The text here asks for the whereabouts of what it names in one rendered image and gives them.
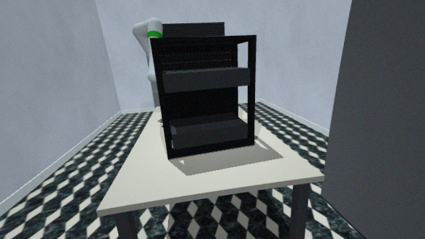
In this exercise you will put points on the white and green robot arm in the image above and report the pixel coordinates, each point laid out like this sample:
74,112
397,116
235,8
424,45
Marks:
143,32

